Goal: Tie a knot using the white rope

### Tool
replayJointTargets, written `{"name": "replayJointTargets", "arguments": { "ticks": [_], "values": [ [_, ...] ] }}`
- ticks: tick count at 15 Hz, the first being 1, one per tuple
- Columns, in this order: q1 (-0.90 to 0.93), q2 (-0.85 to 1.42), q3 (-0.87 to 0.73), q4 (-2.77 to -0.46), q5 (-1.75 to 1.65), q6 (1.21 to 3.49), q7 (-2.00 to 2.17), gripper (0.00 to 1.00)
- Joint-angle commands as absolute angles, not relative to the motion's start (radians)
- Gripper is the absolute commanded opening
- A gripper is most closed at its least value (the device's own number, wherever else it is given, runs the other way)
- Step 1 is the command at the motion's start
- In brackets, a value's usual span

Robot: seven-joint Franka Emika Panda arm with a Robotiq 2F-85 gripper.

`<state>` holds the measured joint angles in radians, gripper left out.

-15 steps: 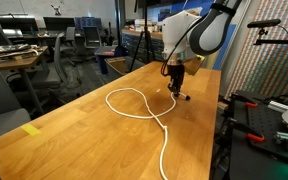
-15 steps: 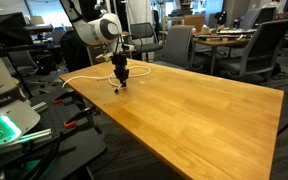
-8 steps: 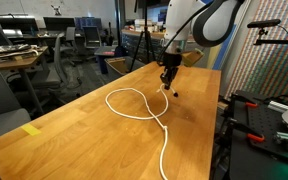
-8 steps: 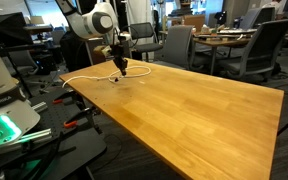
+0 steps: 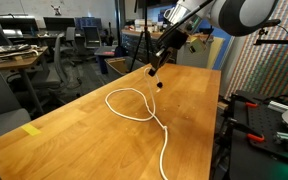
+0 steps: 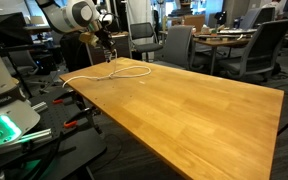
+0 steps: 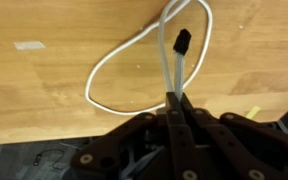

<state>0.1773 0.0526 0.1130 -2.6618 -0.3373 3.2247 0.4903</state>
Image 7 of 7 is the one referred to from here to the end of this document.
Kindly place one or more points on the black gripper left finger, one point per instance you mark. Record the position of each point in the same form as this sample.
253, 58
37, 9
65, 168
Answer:
179, 146

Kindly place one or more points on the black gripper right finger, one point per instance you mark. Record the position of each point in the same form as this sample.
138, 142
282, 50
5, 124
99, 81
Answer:
237, 146

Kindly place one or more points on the small white tape piece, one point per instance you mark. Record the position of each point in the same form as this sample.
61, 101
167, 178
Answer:
29, 45

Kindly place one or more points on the yellow tape piece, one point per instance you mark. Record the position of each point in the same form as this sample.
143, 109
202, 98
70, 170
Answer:
253, 111

